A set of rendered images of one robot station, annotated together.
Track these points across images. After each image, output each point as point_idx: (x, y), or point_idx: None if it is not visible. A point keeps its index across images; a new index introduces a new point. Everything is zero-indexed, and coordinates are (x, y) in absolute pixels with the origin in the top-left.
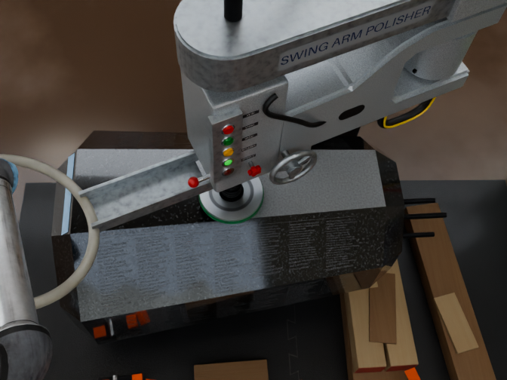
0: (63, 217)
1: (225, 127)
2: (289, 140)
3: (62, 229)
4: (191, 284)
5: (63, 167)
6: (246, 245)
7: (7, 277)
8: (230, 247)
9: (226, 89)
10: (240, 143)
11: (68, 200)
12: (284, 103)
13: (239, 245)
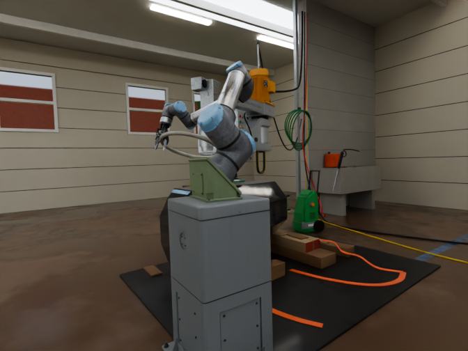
0: (184, 193)
1: (239, 114)
2: None
3: (186, 193)
4: None
5: (170, 194)
6: (247, 192)
7: None
8: (243, 193)
9: (237, 104)
10: (242, 126)
11: (182, 191)
12: (246, 119)
13: (245, 192)
